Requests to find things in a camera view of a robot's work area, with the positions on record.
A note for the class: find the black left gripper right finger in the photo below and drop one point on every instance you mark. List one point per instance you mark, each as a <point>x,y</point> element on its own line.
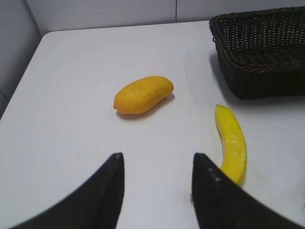
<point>221,204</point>

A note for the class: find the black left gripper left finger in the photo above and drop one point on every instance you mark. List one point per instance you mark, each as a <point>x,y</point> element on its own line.
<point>96,204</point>

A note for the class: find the yellow banana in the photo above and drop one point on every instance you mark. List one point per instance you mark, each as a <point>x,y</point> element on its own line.
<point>233,142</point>

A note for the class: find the black wicker basket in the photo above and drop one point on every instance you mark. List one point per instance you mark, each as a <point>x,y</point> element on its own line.
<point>262,53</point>

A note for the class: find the yellow mango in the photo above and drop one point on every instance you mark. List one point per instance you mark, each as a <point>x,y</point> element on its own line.
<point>140,96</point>

